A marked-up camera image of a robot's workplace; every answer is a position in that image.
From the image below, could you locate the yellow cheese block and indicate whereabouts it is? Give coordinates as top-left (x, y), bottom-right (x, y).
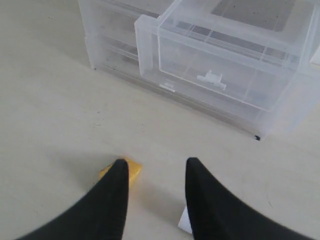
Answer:
top-left (98, 157), bottom-right (143, 188)

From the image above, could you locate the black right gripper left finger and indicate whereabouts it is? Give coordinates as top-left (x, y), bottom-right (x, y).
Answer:
top-left (21, 159), bottom-right (129, 240)

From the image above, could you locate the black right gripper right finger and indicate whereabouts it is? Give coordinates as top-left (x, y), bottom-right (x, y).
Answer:
top-left (185, 157), bottom-right (308, 240)

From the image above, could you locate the white plastic drawer cabinet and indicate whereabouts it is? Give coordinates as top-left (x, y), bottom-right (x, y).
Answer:
top-left (78, 0), bottom-right (320, 139)

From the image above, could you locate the translucent bottom wide drawer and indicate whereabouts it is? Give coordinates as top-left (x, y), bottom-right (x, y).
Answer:
top-left (85, 35), bottom-right (265, 137)

